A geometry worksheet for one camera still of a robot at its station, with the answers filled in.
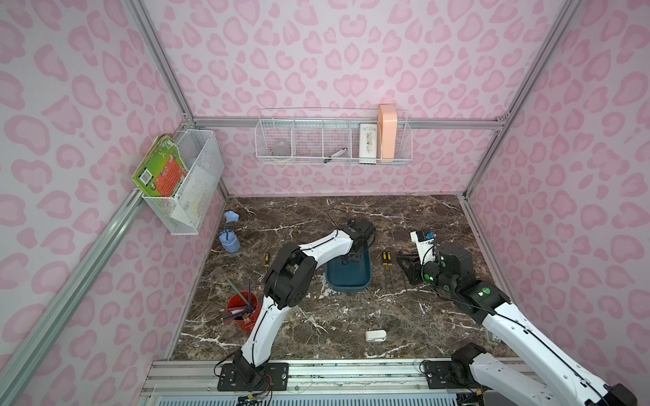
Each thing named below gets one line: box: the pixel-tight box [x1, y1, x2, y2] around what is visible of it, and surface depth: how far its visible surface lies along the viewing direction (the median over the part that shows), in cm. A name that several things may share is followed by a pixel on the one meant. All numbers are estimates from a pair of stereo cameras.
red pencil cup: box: [225, 290, 263, 333], surface depth 80 cm
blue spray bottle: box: [218, 210, 241, 253], surface depth 97 cm
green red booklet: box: [132, 133, 189, 197], surface depth 73 cm
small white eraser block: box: [364, 329, 387, 343], surface depth 81 cm
